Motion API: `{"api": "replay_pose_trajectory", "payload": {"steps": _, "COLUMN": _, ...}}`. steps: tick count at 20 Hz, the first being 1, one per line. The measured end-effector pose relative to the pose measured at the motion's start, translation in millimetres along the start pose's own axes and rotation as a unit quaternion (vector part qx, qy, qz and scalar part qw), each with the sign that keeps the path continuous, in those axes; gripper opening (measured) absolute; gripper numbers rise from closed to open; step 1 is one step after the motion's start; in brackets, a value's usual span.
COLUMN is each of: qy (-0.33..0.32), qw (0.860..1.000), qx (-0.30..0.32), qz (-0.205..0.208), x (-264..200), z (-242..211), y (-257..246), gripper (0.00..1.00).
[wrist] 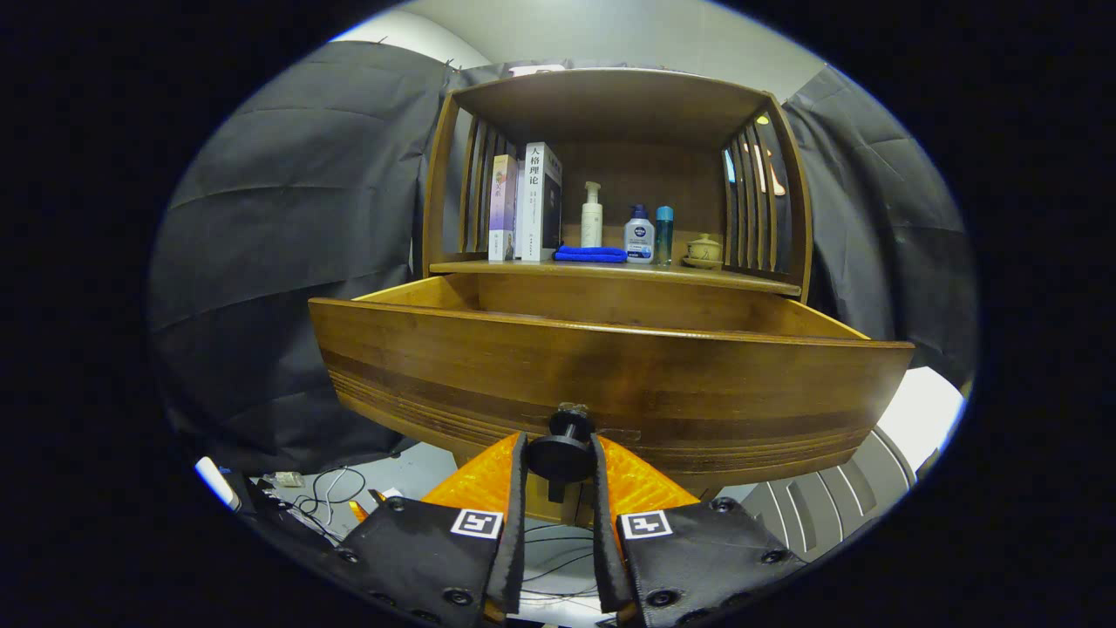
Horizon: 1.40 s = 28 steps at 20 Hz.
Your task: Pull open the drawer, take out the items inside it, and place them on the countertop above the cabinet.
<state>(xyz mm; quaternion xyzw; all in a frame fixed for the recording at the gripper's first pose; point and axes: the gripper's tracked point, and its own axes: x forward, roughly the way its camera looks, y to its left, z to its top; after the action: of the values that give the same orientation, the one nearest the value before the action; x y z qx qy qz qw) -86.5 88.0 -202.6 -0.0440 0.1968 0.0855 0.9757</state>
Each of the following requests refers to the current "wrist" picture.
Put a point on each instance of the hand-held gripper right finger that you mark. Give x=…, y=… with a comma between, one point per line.
x=697, y=558

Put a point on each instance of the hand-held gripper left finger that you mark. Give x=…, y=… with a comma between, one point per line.
x=436, y=558

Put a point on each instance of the black drawer knob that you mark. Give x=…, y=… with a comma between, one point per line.
x=562, y=453

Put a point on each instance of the brown wooden drawer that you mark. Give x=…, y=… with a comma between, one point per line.
x=610, y=366

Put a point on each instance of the brown wooden countertop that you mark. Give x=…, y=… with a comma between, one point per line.
x=610, y=269

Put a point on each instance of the brown wooden cabinet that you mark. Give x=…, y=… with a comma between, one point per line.
x=628, y=183

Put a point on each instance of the white rounded object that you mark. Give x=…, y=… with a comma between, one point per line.
x=214, y=482

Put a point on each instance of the white table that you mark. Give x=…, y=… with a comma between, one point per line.
x=924, y=410

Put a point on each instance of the tan lidded teacup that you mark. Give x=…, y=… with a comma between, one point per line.
x=703, y=251

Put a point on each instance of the folded blue cloth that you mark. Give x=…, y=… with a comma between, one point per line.
x=591, y=254

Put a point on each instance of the white bottle with blue cap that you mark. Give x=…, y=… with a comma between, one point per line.
x=639, y=240

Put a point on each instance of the slim teal bottle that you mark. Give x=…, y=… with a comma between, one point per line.
x=664, y=235

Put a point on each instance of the black backdrop cloth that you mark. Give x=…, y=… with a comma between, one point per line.
x=288, y=262

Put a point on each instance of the white pump bottle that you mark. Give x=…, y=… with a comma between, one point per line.
x=591, y=222

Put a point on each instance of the thin pink book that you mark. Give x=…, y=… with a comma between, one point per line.
x=501, y=209

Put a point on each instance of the thick white book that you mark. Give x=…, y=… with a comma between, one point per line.
x=536, y=201

